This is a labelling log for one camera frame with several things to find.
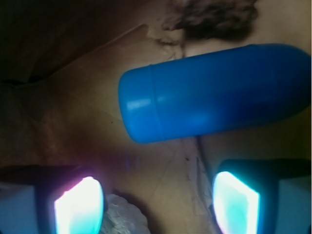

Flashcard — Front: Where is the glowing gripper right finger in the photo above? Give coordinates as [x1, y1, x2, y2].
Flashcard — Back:
[213, 159, 312, 234]

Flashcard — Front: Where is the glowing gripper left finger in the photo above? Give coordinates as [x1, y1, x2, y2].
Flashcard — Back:
[0, 168, 105, 234]

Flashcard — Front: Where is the white paper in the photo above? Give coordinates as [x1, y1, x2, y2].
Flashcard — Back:
[100, 194, 150, 234]

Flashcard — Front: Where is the blue plastic bottle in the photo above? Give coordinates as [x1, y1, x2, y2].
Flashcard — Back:
[118, 44, 312, 143]

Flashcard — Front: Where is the brown paper bag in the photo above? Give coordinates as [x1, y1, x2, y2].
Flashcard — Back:
[0, 0, 312, 234]

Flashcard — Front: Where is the brown rock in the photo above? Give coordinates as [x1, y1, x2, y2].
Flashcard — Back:
[161, 0, 258, 41]

